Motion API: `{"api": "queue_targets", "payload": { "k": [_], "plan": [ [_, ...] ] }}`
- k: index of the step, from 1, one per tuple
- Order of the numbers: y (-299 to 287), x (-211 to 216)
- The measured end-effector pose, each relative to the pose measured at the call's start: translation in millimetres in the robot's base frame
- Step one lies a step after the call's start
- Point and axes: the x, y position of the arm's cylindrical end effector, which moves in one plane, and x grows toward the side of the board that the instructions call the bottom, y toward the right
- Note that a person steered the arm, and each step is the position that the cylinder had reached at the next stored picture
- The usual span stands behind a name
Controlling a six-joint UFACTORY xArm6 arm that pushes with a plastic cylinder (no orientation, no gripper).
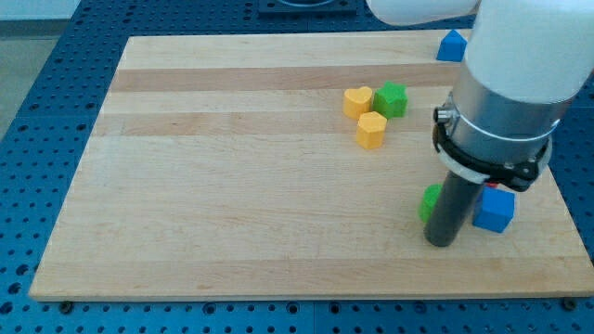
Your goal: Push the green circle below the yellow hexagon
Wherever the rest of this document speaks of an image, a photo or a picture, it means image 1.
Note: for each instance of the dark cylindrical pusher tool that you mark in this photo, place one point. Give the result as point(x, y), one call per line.
point(453, 206)

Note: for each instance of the yellow heart block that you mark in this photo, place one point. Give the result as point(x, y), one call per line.
point(357, 101)

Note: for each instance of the blue pentagon block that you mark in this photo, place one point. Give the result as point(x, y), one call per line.
point(452, 47)

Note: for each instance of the yellow hexagon block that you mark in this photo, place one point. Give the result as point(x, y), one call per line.
point(370, 130)

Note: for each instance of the green circle block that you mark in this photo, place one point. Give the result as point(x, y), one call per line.
point(428, 201)

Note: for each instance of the green star block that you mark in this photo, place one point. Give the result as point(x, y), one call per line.
point(391, 100)

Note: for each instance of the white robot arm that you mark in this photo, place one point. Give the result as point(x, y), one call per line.
point(524, 63)

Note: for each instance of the wooden board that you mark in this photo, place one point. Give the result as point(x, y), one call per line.
point(222, 167)

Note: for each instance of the blue cube block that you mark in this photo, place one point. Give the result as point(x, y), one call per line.
point(494, 210)

